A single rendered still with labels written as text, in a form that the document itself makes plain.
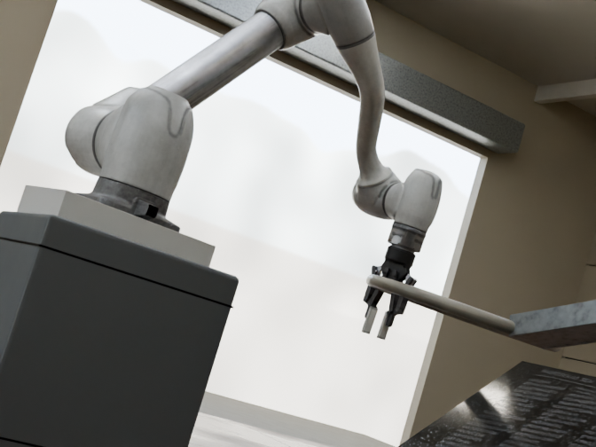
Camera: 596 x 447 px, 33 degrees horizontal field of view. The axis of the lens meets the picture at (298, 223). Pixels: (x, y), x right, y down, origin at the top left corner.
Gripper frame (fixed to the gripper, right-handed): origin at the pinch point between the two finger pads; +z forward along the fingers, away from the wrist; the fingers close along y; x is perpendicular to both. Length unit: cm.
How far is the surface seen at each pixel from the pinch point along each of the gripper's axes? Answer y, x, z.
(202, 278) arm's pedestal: 13, -76, 1
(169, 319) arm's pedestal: 12, -80, 11
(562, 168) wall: -361, 717, -197
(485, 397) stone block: 59, -41, 5
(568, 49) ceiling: -311, 568, -273
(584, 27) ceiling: -276, 522, -278
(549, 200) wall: -360, 710, -160
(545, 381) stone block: 68, -38, -2
